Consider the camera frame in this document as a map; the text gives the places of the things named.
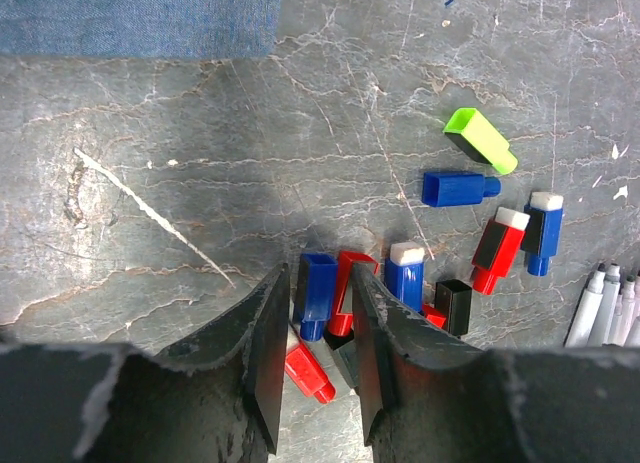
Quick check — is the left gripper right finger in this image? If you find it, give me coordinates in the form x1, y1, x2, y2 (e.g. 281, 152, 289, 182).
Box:
350, 264, 639, 462

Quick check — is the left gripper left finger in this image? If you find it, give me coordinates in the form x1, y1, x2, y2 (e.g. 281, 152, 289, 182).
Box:
1, 264, 290, 462

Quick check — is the plain blue marker cap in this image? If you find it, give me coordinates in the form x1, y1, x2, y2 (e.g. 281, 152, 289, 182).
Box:
421, 171, 502, 207

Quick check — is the blue cloth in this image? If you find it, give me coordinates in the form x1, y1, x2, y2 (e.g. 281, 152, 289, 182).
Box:
1, 0, 281, 60

